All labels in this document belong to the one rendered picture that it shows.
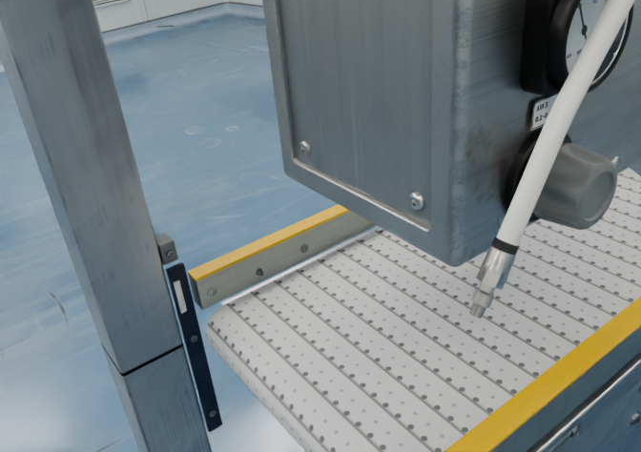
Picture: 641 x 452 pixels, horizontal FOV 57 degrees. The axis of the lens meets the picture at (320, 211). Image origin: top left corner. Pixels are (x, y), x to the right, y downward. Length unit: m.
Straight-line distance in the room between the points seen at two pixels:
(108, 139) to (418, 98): 0.31
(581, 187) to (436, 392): 0.28
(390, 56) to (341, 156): 0.05
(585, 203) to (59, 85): 0.35
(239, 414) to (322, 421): 1.14
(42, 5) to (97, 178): 0.12
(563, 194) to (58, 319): 1.94
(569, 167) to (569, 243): 0.42
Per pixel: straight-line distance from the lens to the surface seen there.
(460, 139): 0.18
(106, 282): 0.51
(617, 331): 0.47
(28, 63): 0.44
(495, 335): 0.50
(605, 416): 0.52
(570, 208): 0.20
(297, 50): 0.24
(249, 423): 1.55
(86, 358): 1.88
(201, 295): 0.53
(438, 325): 0.51
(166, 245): 0.52
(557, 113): 0.16
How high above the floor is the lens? 1.14
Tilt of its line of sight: 30 degrees down
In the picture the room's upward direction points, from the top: 6 degrees counter-clockwise
